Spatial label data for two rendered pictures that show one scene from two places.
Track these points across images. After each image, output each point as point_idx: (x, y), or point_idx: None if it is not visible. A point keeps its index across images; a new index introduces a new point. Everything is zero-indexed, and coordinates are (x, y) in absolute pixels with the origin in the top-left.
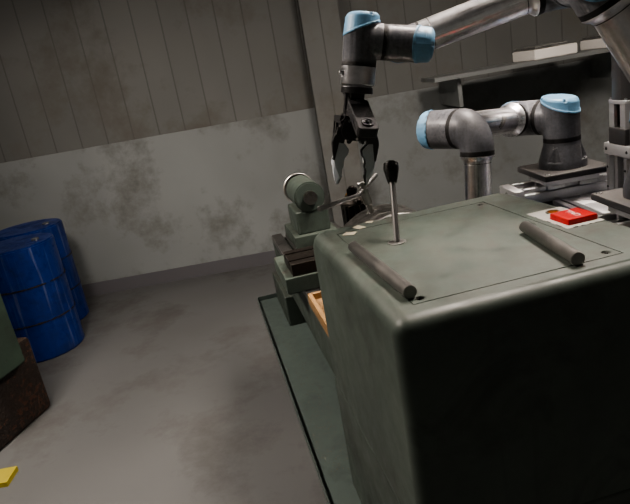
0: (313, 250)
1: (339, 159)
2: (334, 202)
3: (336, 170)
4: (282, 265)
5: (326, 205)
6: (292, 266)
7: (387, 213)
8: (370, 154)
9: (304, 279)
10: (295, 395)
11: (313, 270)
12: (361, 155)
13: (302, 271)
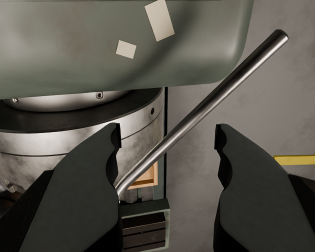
0: (140, 242)
1: (260, 174)
2: (213, 96)
3: (250, 140)
4: (166, 233)
5: (253, 58)
6: (164, 220)
7: (67, 143)
8: (64, 198)
9: (154, 208)
10: (163, 134)
11: (145, 216)
12: (120, 212)
13: (155, 215)
